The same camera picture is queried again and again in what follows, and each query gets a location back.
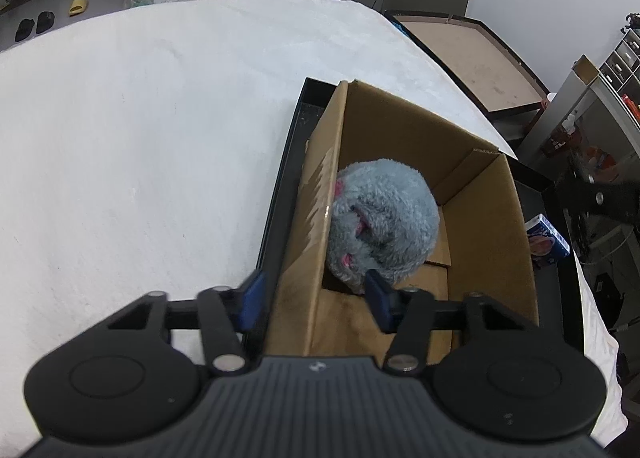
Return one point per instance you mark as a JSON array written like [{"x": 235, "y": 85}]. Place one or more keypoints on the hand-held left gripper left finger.
[{"x": 251, "y": 298}]

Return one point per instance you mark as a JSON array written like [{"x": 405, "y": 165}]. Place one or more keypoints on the yellow slipper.
[{"x": 77, "y": 7}]

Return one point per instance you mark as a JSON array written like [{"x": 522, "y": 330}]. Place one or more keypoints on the grey drawer organizer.
[{"x": 622, "y": 58}]

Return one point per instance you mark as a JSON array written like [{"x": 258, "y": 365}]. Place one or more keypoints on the grey plush toy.
[{"x": 387, "y": 218}]

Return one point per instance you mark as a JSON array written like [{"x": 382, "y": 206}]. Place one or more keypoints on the blue tissue packet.
[{"x": 547, "y": 240}]

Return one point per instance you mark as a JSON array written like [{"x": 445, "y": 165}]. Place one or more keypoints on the black slipper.
[
  {"x": 24, "y": 30},
  {"x": 45, "y": 21}
]

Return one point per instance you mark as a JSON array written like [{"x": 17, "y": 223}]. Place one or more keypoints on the brown board with black frame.
[{"x": 480, "y": 58}]

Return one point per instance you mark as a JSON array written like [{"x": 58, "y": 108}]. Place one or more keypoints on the brown cardboard box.
[{"x": 482, "y": 218}]

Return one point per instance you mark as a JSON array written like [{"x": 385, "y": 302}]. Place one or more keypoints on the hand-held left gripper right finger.
[{"x": 378, "y": 303}]

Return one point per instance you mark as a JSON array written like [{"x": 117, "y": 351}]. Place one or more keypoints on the black tray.
[{"x": 280, "y": 218}]

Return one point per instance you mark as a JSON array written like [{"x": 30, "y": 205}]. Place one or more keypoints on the grey glass desk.
[{"x": 560, "y": 118}]

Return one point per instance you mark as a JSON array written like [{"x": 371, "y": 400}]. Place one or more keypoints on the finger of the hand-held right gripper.
[{"x": 612, "y": 199}]

